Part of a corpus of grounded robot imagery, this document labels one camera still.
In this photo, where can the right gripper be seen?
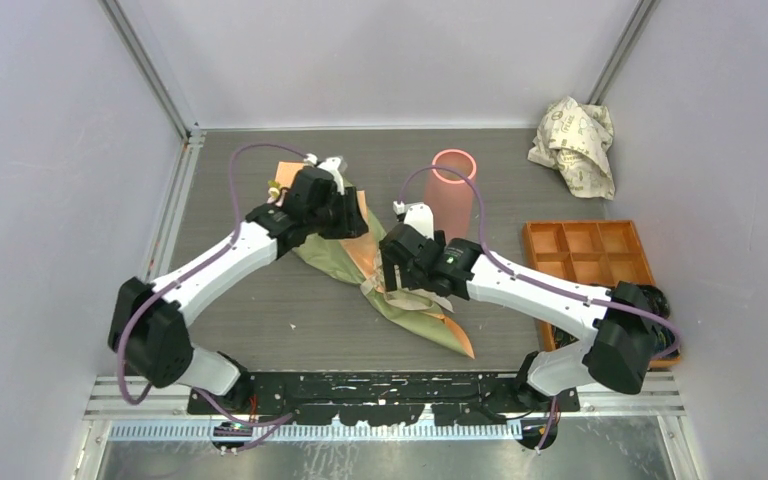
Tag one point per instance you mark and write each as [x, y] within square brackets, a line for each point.
[390, 271]

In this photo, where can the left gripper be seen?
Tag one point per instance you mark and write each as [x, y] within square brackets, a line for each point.
[352, 223]

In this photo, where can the green orange flower bouquet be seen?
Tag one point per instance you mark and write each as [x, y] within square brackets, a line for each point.
[358, 262]

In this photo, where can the cream printed ribbon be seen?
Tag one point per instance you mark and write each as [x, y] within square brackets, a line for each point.
[405, 299]

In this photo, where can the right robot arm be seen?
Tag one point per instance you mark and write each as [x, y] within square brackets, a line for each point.
[615, 330]

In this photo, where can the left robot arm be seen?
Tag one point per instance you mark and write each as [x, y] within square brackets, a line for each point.
[150, 327]

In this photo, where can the pink cylindrical vase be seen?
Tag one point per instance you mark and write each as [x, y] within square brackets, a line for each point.
[449, 197]

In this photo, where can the dark patterned rolled tie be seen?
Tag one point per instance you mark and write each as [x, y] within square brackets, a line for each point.
[561, 338]
[657, 300]

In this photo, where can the orange compartment tray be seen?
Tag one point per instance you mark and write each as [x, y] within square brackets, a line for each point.
[599, 253]

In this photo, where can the crumpled printed paper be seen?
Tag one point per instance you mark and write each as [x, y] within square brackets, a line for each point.
[574, 139]

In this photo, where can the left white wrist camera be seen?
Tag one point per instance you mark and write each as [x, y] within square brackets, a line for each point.
[334, 165]

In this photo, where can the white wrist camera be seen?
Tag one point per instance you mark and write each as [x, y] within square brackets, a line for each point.
[334, 165]
[417, 215]

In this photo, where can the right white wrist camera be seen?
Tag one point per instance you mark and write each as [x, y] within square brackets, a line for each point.
[417, 215]

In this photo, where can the aluminium frame rail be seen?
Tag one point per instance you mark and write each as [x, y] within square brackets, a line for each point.
[161, 247]

